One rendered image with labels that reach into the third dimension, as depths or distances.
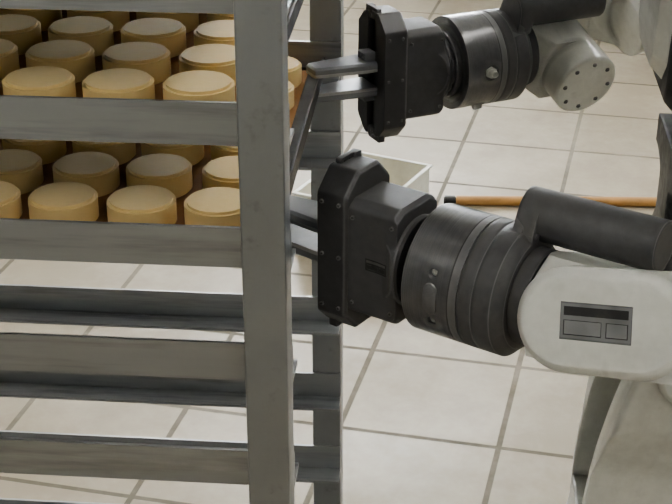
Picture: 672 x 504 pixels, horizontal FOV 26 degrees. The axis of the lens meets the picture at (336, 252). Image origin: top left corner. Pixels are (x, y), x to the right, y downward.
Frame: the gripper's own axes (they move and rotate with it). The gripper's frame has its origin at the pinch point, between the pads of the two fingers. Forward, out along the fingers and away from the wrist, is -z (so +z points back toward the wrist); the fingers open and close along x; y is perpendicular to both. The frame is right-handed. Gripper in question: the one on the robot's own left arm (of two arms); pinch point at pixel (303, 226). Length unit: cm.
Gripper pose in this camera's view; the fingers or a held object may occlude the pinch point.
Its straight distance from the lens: 104.0
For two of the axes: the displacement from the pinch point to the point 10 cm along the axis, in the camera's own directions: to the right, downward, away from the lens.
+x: 0.0, -9.0, -4.4
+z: 8.2, 2.5, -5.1
